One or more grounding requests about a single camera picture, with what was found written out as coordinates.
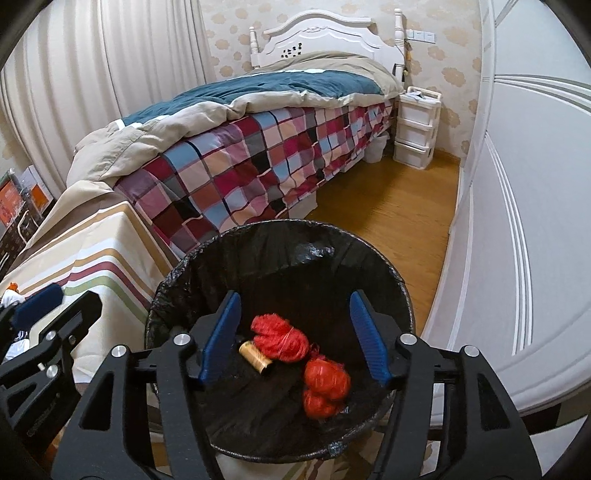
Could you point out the bed with plaid sheet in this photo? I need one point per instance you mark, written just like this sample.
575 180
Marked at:
277 83

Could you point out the white wooden bed frame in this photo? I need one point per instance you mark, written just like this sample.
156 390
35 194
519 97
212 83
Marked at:
318 37

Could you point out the orange print cardboard box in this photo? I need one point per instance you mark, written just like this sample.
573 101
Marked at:
10 203

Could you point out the striped tablecloth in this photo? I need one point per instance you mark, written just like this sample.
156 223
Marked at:
101 240

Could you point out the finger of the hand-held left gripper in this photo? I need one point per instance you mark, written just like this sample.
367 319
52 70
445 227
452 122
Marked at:
39 302
78 316

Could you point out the beige striped curtain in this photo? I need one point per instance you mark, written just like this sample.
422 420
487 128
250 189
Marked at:
92 69

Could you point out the dark patterned storage box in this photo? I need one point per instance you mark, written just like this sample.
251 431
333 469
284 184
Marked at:
14 249

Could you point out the plaid bedsheet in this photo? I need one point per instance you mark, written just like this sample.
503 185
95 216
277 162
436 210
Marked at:
254 157

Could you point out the white wardrobe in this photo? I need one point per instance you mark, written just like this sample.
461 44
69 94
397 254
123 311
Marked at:
531 184

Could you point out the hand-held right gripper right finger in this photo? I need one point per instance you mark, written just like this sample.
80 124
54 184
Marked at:
371 341

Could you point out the white metal frame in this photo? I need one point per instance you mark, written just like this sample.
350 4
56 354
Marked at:
21 230

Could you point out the gold thread spool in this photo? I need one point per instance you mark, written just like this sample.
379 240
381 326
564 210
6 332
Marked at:
256 356

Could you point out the white cloth toy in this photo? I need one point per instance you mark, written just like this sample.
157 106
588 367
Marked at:
9 297

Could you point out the red mesh net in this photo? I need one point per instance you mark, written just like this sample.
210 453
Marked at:
279 339

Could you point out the black lined trash bin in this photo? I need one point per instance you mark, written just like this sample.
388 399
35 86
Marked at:
277 277

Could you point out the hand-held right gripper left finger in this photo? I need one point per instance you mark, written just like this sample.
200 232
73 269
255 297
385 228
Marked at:
217 346

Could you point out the white wall switch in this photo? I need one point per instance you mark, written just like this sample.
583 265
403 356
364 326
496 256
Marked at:
421 36

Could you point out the small white bin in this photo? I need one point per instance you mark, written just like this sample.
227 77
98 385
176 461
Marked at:
376 150

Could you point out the white cardboard box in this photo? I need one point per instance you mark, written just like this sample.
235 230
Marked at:
37 191

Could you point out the white plastic drawer unit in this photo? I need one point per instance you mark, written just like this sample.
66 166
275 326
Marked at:
415 134

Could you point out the small orange wrapper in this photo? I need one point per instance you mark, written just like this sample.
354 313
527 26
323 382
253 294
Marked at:
12 286

